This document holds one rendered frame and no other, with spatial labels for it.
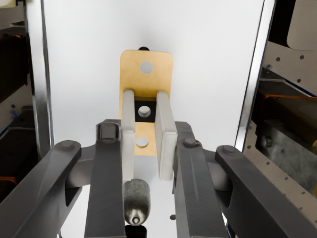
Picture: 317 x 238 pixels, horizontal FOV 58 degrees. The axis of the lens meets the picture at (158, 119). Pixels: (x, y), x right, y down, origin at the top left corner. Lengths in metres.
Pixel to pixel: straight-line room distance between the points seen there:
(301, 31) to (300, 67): 0.35
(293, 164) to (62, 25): 0.25
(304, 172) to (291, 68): 0.39
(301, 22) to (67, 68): 0.23
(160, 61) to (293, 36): 0.17
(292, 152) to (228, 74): 0.10
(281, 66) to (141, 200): 0.45
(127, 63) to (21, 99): 0.46
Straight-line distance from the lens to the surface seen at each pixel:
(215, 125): 0.31
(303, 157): 0.30
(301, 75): 0.68
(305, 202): 0.86
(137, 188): 0.31
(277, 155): 0.33
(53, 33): 0.28
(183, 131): 0.17
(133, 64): 0.21
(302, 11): 0.33
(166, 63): 0.21
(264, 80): 0.51
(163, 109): 0.17
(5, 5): 0.26
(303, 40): 0.34
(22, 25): 0.49
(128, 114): 0.16
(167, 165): 0.15
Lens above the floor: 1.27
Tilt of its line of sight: 67 degrees down
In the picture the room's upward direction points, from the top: 169 degrees clockwise
